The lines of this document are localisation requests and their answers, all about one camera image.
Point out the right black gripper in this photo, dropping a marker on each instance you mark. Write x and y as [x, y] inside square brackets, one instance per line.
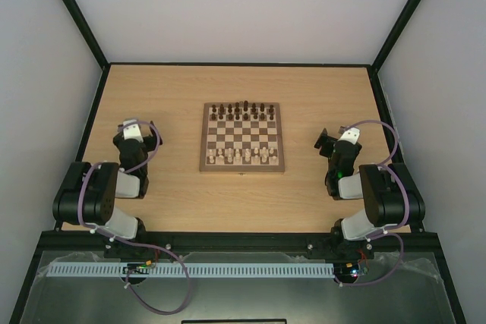
[328, 144]

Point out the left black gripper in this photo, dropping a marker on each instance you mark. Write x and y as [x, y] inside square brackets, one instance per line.
[153, 143]

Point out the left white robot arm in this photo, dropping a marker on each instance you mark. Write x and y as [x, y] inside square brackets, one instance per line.
[88, 192]

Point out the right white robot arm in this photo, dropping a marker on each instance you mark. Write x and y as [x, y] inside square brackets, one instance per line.
[390, 196]

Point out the wooden chess board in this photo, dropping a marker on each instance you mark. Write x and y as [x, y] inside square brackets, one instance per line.
[241, 134]

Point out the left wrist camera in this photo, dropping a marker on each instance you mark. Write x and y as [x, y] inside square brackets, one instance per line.
[130, 130]

